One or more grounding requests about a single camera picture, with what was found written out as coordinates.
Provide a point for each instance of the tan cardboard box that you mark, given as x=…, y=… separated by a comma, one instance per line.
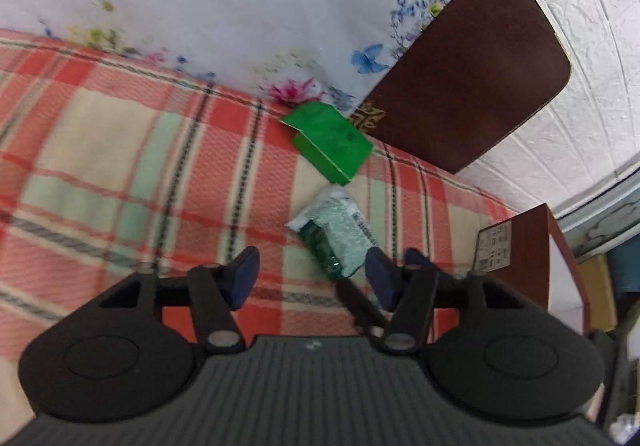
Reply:
x=597, y=291

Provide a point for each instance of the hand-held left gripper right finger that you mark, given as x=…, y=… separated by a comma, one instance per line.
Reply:
x=382, y=281

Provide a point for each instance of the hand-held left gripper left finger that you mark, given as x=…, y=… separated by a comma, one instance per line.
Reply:
x=245, y=276

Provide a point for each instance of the pale blue frame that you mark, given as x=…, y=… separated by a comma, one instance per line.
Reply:
x=600, y=221

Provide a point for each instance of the red plaid blanket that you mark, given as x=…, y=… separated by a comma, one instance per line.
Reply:
x=100, y=150

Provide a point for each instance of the brown cardboard box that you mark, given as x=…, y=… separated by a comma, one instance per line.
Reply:
x=530, y=246

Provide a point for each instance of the white floral plastic bag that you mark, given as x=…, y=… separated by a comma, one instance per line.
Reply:
x=250, y=0

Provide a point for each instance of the brown wooden headboard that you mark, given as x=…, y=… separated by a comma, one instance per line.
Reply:
x=475, y=75

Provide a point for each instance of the teal object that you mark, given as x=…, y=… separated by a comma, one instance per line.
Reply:
x=627, y=271

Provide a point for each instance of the green bead packet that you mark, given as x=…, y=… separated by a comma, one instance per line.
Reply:
x=340, y=226

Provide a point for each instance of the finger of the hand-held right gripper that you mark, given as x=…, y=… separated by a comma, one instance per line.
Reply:
x=362, y=308
x=417, y=257

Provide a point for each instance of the small green box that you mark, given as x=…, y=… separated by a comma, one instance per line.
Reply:
x=335, y=145

